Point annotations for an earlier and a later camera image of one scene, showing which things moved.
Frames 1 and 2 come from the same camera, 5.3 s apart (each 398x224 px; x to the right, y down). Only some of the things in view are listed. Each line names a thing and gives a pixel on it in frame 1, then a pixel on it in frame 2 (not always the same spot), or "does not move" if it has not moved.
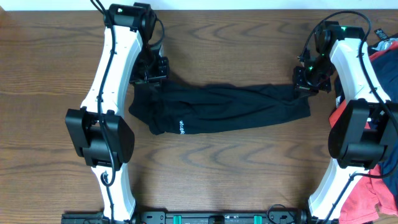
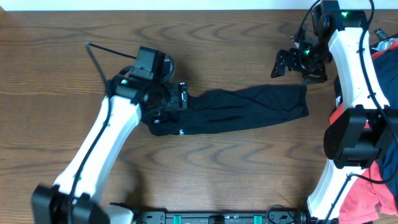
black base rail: [192, 217] does not move
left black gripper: [163, 74] → [180, 100]
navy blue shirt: [385, 67] does not move
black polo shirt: [179, 107] does not move
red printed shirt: [367, 199] does not move
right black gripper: [300, 83] → [318, 76]
